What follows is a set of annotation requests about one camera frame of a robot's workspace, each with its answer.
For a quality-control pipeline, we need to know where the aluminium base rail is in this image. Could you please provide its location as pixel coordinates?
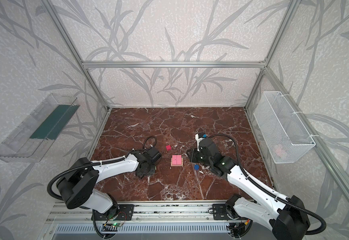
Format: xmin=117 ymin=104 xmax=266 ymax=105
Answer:
xmin=46 ymin=200 xmax=246 ymax=224

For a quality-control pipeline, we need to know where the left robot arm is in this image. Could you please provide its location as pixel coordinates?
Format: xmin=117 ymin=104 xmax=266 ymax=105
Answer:
xmin=47 ymin=147 xmax=162 ymax=215

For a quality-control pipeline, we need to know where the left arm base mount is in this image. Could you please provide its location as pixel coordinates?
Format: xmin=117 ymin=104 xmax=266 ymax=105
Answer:
xmin=91 ymin=204 xmax=135 ymax=221

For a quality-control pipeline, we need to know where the white wire basket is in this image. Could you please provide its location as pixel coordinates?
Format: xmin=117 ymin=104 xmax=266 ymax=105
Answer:
xmin=253 ymin=91 xmax=315 ymax=164

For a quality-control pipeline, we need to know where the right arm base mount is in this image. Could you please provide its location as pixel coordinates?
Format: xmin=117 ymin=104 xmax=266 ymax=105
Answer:
xmin=207 ymin=204 xmax=240 ymax=221

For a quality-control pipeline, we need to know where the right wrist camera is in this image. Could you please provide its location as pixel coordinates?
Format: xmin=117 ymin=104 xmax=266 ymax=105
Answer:
xmin=195 ymin=132 xmax=207 ymax=151

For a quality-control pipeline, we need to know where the clear plastic wall tray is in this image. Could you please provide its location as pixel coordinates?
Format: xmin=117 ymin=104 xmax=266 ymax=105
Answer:
xmin=0 ymin=94 xmax=80 ymax=163

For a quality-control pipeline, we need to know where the pink block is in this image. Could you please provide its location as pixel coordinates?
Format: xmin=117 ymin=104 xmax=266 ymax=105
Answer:
xmin=171 ymin=155 xmax=178 ymax=166
xmin=176 ymin=155 xmax=183 ymax=166

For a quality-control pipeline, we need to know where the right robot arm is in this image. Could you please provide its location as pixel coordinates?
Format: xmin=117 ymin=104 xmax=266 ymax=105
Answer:
xmin=186 ymin=133 xmax=327 ymax=240

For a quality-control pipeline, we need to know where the aluminium frame crossbar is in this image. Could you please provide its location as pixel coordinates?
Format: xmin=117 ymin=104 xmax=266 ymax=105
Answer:
xmin=82 ymin=61 xmax=265 ymax=69

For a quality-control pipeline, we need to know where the pink item in basket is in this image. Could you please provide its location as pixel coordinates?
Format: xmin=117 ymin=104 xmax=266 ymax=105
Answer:
xmin=273 ymin=145 xmax=287 ymax=159

